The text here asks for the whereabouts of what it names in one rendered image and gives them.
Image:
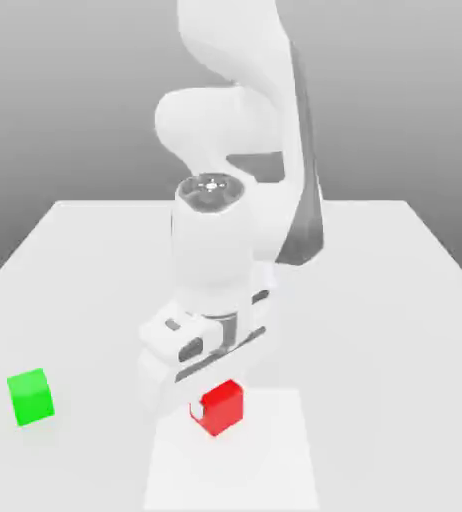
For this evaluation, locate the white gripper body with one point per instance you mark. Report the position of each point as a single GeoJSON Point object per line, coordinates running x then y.
{"type": "Point", "coordinates": [219, 368]}

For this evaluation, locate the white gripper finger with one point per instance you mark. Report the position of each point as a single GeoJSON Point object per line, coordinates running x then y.
{"type": "Point", "coordinates": [196, 411]}

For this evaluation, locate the small red cube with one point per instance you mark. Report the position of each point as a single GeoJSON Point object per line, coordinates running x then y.
{"type": "Point", "coordinates": [221, 410]}

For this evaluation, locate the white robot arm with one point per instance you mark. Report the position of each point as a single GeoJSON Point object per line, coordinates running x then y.
{"type": "Point", "coordinates": [211, 248]}

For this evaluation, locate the small green cube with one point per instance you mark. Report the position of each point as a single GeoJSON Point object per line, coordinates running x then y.
{"type": "Point", "coordinates": [31, 398]}

